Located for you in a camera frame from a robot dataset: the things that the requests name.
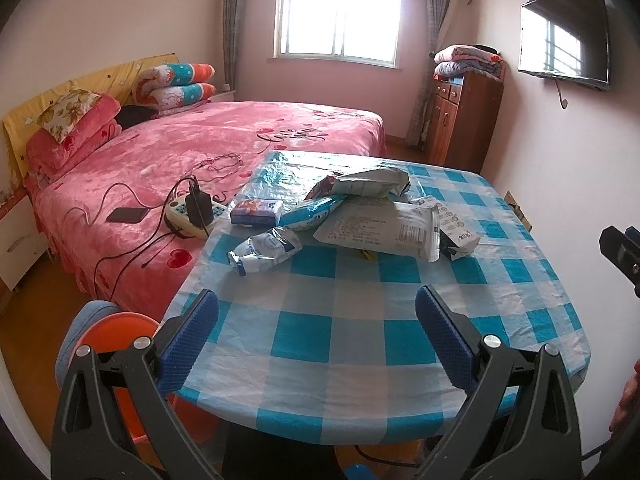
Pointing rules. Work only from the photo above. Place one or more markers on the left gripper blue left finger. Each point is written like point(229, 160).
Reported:
point(181, 340)

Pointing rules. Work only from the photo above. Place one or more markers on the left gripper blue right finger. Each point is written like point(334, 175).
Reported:
point(453, 337)

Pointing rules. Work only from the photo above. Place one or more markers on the blue white bag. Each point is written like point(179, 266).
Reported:
point(263, 251)

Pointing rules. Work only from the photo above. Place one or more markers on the blue cartoon dog bag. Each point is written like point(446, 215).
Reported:
point(309, 214)

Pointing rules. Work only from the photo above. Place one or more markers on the grey white courier bag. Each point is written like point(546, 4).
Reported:
point(375, 225)

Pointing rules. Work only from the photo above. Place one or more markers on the silver foil snack bag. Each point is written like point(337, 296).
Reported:
point(373, 183)

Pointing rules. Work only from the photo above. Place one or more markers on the white milk carton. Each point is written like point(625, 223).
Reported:
point(456, 239)

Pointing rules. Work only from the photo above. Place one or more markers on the person right hand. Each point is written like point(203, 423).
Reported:
point(630, 396)

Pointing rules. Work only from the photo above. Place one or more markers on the orange plastic stool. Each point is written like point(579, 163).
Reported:
point(116, 332)

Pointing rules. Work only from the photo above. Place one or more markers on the cream power strip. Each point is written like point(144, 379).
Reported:
point(175, 214)

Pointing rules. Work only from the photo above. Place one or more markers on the black charger plug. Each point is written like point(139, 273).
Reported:
point(199, 206)

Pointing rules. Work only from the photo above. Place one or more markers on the blue round cushion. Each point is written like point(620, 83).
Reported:
point(93, 311)

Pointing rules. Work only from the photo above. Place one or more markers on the blue tissue box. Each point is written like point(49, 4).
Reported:
point(258, 213)

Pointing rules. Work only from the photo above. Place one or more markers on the pink floral bed cover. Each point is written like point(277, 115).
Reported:
point(140, 267)

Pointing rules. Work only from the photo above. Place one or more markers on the black smartphone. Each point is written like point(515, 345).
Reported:
point(127, 215)

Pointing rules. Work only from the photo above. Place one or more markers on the blue white checkered tablecloth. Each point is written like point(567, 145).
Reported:
point(326, 347)

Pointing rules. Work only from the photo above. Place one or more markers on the white bedside table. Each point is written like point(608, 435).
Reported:
point(21, 243)

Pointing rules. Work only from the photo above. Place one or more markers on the black clothing on bed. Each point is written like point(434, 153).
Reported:
point(132, 115)

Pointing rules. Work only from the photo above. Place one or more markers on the brown wooden cabinet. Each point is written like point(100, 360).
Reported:
point(462, 122)

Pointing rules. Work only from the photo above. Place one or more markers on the lower colourful rolled quilt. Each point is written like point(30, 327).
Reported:
point(170, 98)

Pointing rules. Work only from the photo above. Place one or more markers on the colourful rolled quilt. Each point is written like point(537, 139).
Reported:
point(169, 75)
point(170, 98)

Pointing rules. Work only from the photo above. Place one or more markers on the folded pink blanket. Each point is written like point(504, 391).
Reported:
point(50, 159)

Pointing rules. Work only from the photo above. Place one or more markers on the upper colourful rolled quilt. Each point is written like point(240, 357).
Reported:
point(169, 75)

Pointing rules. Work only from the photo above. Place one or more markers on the floral beige pillow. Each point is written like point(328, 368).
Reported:
point(61, 117)

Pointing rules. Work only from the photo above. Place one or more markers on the yellow wooden headboard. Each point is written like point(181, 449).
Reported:
point(116, 81)

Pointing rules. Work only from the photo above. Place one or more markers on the folded quilts on cabinet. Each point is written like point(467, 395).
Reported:
point(459, 59)

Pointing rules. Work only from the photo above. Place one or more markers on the left checkered curtain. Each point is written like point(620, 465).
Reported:
point(232, 21)

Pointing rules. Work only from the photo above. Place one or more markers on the checkered curtain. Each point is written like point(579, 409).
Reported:
point(436, 12)
point(232, 21)

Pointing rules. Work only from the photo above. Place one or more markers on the right checkered curtain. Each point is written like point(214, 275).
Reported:
point(436, 12)

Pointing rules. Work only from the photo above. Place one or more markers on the bright window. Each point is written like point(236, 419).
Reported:
point(356, 31)

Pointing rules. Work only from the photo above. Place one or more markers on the wall mounted black television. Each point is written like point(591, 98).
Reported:
point(566, 40)

